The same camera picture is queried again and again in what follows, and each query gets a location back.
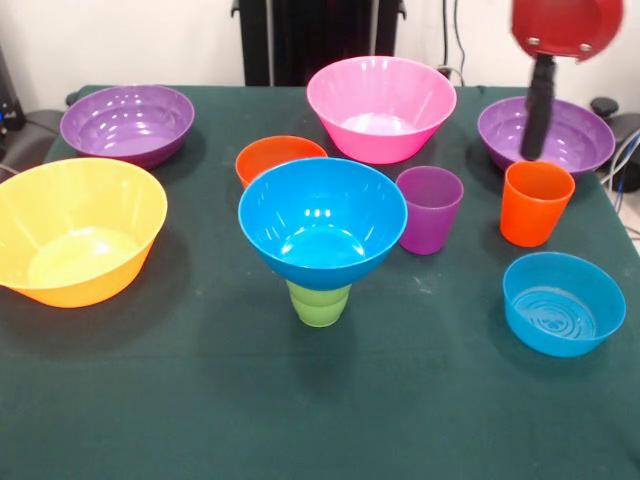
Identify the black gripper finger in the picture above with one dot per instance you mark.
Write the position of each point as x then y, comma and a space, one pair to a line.
537, 115

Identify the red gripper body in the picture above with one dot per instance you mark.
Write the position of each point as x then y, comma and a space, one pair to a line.
565, 25

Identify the deep blue plastic bowl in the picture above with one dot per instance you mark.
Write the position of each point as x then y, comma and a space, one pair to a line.
325, 270

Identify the purple plastic bowl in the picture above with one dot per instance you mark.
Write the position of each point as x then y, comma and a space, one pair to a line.
125, 147
575, 145

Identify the black round knob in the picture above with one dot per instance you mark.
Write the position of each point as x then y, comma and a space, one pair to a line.
604, 106

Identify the orange plastic cup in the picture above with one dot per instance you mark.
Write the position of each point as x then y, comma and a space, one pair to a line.
530, 220

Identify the purple plastic cup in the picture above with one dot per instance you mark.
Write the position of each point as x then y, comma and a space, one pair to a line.
432, 230

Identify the pink plastic bowl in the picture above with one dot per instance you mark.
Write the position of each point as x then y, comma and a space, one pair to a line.
380, 145

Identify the low blue plastic bowl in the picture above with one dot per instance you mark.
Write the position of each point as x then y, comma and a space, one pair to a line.
550, 337

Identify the orange plastic bowl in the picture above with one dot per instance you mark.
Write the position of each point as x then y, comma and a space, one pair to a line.
260, 155

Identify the green plastic cup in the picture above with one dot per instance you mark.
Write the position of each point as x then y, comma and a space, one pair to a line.
317, 312

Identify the dark green table cloth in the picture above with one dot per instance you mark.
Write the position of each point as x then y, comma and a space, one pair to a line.
320, 400

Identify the yellow plastic bowl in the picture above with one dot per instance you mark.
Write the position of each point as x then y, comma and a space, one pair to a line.
75, 260

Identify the black device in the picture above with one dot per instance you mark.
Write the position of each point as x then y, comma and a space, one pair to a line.
10, 115

